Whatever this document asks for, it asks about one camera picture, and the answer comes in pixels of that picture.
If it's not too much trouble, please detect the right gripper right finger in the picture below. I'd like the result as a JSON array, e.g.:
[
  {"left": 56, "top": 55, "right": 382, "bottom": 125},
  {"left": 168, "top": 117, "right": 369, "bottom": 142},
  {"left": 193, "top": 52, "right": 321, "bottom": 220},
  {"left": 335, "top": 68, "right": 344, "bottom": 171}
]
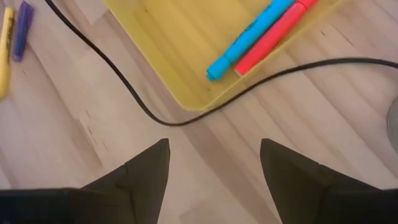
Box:
[{"left": 260, "top": 138, "right": 382, "bottom": 224}]

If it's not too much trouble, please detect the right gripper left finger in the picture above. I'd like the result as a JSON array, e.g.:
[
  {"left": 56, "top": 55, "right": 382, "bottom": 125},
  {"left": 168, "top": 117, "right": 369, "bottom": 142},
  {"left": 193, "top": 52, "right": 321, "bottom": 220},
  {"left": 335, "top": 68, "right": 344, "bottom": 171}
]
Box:
[{"left": 82, "top": 138, "right": 170, "bottom": 224}]

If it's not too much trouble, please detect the coral red highlighter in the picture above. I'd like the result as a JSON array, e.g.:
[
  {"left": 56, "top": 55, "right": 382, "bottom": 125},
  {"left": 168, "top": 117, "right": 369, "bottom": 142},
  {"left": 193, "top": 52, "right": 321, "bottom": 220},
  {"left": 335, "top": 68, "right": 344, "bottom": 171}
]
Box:
[{"left": 233, "top": 0, "right": 321, "bottom": 77}]

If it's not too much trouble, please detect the cyan Sharpie highlighter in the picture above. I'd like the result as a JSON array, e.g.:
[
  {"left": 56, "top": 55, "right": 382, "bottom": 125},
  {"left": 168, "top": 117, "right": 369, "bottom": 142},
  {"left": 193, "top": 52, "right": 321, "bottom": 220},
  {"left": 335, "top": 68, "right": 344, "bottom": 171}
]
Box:
[{"left": 206, "top": 0, "right": 296, "bottom": 82}]

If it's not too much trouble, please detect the thin yellow pen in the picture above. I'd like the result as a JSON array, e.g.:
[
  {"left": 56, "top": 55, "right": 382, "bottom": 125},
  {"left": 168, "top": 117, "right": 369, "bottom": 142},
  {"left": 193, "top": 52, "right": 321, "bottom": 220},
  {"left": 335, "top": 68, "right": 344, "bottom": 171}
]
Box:
[{"left": 0, "top": 6, "right": 15, "bottom": 100}]

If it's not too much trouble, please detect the chrome desk lamp with bulb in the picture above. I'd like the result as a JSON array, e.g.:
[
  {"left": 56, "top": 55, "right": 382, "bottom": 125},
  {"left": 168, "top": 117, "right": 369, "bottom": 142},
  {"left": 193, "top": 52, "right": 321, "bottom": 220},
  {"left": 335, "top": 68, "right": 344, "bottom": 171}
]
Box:
[{"left": 386, "top": 96, "right": 398, "bottom": 153}]

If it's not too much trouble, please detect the yellow plastic tray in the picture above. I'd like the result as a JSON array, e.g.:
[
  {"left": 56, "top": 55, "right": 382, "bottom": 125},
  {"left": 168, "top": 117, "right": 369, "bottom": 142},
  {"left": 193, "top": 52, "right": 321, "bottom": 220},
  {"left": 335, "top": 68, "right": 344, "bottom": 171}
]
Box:
[{"left": 104, "top": 0, "right": 346, "bottom": 112}]

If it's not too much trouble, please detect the thin purple pen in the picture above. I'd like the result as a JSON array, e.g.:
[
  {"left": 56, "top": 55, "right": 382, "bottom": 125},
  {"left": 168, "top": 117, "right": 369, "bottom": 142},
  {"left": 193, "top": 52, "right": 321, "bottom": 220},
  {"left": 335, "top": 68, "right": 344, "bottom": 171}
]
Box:
[{"left": 12, "top": 1, "right": 35, "bottom": 62}]

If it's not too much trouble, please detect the black lamp cable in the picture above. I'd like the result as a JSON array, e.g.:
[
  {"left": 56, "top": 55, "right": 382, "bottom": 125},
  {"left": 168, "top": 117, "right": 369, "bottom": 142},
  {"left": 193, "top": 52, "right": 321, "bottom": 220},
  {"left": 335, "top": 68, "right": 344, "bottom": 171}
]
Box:
[{"left": 45, "top": 0, "right": 398, "bottom": 127}]

